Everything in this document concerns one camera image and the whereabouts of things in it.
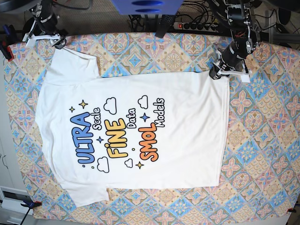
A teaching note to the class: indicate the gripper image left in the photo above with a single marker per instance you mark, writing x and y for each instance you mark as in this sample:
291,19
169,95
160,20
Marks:
59,40

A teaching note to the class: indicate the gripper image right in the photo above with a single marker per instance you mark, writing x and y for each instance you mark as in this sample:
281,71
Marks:
226,60

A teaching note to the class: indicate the white printed T-shirt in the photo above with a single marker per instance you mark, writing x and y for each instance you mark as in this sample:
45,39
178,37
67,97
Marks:
149,131

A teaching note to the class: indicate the black power strip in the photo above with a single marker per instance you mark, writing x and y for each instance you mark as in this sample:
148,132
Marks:
195,26

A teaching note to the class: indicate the patterned tablecloth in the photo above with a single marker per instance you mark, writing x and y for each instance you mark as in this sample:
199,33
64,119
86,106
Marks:
260,175

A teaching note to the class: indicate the white cabinet left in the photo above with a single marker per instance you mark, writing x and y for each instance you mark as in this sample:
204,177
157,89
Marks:
10,175

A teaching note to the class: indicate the orange clamp bottom right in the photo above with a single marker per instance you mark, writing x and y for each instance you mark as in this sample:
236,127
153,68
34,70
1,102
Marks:
292,210

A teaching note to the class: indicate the blue clamp bottom left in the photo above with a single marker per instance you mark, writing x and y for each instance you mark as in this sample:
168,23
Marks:
31,204

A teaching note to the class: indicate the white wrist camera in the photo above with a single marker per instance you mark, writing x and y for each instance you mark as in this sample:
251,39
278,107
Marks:
31,40
244,75

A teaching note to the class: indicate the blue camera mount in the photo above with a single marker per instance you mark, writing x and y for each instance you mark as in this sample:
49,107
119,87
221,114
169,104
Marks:
147,7

